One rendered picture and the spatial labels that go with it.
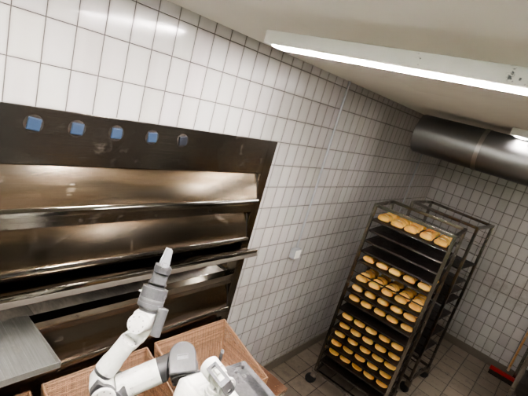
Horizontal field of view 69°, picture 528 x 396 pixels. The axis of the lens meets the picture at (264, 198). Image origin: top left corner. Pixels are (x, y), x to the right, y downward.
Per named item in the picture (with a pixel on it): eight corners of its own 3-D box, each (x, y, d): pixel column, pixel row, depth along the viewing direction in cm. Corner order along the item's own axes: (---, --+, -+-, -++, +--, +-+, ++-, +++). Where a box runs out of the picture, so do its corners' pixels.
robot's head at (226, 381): (225, 370, 125) (218, 357, 121) (240, 388, 120) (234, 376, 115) (209, 383, 123) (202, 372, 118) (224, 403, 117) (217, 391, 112)
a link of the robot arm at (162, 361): (158, 365, 145) (192, 351, 150) (164, 389, 140) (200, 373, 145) (154, 354, 137) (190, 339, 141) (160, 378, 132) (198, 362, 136)
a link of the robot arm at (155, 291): (175, 267, 142) (164, 298, 140) (149, 259, 139) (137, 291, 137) (177, 271, 129) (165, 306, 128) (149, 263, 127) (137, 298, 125)
